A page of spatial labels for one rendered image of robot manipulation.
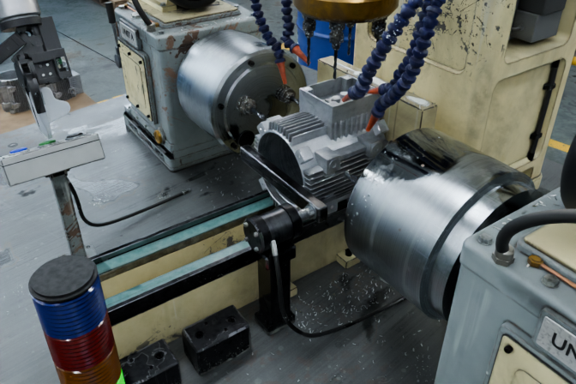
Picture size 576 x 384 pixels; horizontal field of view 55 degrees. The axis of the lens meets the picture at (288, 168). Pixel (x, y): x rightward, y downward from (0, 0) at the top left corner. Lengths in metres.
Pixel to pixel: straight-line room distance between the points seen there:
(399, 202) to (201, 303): 0.41
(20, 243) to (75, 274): 0.79
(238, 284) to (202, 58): 0.50
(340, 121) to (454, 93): 0.23
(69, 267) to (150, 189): 0.87
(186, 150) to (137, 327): 0.60
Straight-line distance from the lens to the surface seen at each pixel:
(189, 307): 1.00
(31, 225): 1.38
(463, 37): 1.07
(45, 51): 1.10
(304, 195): 0.94
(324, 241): 1.10
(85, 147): 1.09
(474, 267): 0.68
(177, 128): 1.41
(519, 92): 1.18
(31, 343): 1.10
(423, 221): 0.77
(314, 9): 0.92
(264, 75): 1.20
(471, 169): 0.80
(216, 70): 1.18
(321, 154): 0.97
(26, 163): 1.07
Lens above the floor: 1.57
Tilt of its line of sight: 32 degrees down
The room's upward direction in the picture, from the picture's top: straight up
